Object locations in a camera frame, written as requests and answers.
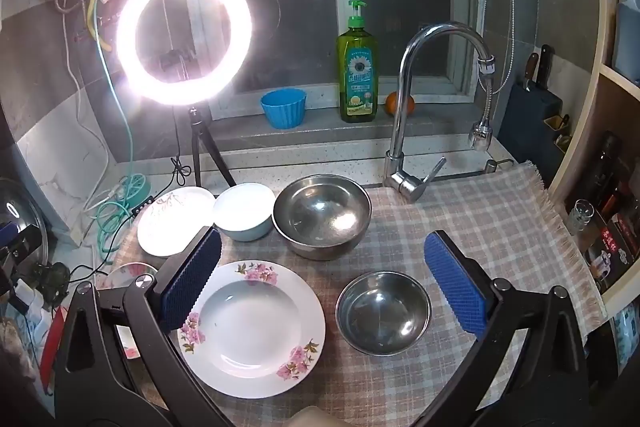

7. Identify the large steel bowl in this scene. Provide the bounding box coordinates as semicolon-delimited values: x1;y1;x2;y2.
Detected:
273;175;372;261

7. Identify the white plate with gold print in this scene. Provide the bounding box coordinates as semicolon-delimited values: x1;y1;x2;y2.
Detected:
137;186;217;258

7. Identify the white plastic jug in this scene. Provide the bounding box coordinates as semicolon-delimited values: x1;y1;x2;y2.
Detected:
612;0;640;82

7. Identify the black tripod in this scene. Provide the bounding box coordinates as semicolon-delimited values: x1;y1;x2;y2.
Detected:
187;104;237;188

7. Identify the red tool handle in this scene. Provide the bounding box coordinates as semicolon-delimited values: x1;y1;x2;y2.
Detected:
39;307;68;395

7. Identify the large pink floral plate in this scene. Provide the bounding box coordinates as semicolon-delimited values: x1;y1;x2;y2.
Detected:
177;260;326;399

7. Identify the orange fruit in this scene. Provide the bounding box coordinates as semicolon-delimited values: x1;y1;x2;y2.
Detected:
385;91;416;116

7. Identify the chrome faucet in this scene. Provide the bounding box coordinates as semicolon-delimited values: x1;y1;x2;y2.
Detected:
383;23;497;205

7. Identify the small steel bowl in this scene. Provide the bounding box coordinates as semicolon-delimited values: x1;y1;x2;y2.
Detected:
335;271;432;355

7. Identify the white cable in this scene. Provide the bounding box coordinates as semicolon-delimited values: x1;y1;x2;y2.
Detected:
52;0;126;215

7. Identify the checked tablecloth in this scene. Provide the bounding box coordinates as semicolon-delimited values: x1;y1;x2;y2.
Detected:
112;161;608;427

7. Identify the dark bottle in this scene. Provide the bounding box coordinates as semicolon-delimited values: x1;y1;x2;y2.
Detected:
582;132;621;212

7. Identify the blue ribbed cup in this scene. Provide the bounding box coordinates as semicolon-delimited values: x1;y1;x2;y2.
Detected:
260;88;307;130

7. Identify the wooden shelf unit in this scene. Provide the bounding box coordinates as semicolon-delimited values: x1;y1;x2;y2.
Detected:
547;0;640;303

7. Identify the brown-handled knife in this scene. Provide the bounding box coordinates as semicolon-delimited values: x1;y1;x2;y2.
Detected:
522;53;540;90

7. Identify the clear drinking glass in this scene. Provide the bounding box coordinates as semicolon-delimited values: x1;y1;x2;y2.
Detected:
567;199;595;235

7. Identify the green dish soap bottle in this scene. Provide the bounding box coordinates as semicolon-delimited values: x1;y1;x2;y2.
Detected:
337;0;378;124

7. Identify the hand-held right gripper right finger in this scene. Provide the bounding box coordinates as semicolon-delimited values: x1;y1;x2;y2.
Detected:
410;231;589;427

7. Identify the red printed box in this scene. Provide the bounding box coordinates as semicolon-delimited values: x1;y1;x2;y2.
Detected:
582;212;640;293

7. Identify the teal cable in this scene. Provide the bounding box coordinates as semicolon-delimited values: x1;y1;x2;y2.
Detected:
92;32;153;265

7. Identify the dark blue knife block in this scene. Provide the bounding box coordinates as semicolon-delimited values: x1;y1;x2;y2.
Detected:
495;79;571;190

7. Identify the black cable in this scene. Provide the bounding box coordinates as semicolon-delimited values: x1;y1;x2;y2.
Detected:
170;107;193;188

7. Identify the white bowl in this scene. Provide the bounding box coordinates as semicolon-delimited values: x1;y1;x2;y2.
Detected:
212;183;276;242

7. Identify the black-handled knife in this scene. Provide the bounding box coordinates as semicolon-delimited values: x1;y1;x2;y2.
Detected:
535;44;555;90

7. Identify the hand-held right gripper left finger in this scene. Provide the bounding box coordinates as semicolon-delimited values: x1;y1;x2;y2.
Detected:
52;227;236;427

